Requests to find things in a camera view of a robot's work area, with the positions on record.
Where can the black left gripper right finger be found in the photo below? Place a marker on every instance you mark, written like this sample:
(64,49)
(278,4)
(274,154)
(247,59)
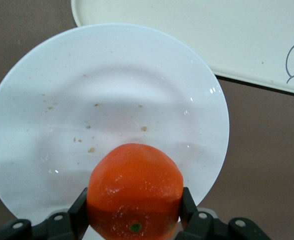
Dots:
(188,210)

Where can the cream bear print tray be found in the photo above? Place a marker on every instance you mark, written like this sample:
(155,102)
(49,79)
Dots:
(186,30)

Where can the white round plate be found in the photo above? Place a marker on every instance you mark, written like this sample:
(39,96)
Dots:
(87,75)

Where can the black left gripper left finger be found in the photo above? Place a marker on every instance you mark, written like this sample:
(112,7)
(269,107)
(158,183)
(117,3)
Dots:
(79,215)

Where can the orange mandarin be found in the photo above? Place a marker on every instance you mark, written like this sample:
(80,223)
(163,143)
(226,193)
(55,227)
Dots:
(134,180)

